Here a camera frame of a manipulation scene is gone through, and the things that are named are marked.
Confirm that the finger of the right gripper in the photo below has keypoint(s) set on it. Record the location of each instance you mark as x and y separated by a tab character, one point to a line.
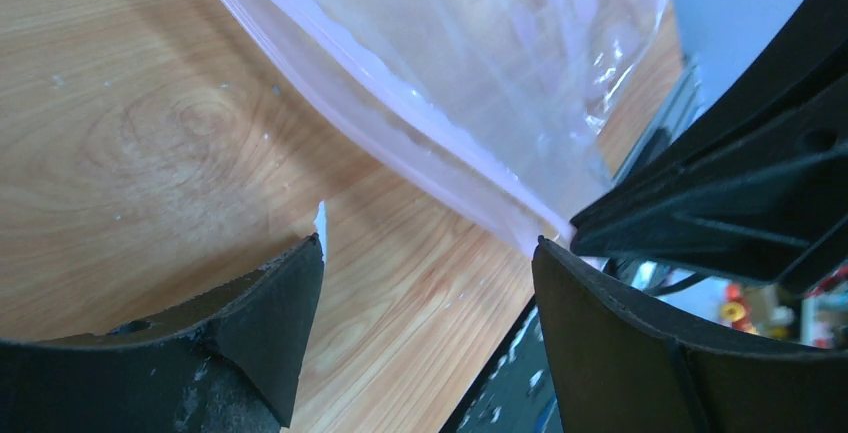
755	189

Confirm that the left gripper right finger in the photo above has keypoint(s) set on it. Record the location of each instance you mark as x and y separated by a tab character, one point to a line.
623	361

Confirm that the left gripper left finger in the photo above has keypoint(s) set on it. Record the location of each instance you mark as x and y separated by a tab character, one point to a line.
228	360

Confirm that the clear pink zip bag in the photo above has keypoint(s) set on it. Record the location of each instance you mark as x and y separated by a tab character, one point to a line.
493	107

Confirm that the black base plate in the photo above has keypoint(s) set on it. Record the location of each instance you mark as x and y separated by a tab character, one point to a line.
514	390

